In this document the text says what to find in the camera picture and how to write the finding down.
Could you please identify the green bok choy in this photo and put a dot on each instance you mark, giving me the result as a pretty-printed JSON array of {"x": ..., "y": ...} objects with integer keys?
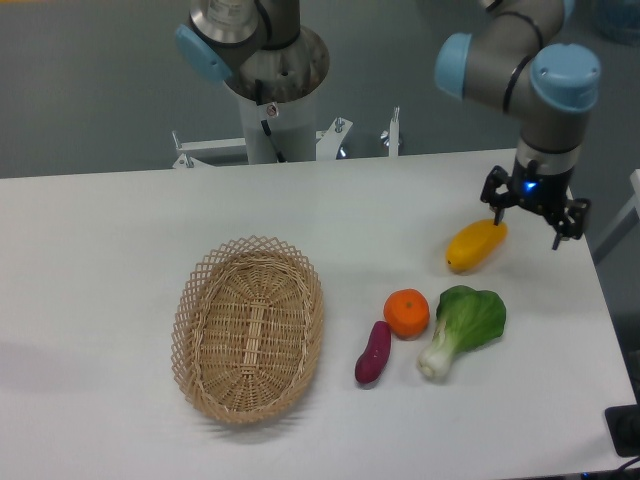
[{"x": 466, "y": 319}]

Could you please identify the orange tangerine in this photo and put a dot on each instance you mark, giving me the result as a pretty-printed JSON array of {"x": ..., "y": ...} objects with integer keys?
[{"x": 407, "y": 312}]

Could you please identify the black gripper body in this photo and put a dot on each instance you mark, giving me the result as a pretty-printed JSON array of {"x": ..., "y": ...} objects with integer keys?
[{"x": 544, "y": 195}]

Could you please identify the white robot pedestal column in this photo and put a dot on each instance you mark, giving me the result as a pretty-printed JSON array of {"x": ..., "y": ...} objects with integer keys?
[{"x": 279, "y": 132}]

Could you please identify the purple sweet potato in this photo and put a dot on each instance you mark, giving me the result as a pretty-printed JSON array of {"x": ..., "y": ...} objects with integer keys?
[{"x": 375, "y": 356}]

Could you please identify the woven wicker basket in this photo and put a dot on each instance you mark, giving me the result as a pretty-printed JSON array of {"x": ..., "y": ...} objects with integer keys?
[{"x": 248, "y": 330}]

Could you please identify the black device at table edge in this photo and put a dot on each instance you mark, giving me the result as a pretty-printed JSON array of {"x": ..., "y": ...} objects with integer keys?
[{"x": 623, "y": 426}]

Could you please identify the white frame at right edge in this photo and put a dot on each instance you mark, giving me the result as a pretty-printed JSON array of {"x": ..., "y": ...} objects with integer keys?
[{"x": 620, "y": 225}]

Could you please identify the yellow mango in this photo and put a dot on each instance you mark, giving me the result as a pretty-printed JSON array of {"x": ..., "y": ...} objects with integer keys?
[{"x": 473, "y": 244}]

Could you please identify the white metal base frame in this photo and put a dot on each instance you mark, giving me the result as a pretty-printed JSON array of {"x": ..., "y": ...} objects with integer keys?
[{"x": 330, "y": 140}]

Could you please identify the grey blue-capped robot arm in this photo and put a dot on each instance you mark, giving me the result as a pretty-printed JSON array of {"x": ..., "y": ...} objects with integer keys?
[{"x": 273, "y": 65}]

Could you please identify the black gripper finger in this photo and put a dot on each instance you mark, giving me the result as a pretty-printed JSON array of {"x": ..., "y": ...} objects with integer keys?
[
  {"x": 496, "y": 193},
  {"x": 570, "y": 221}
]

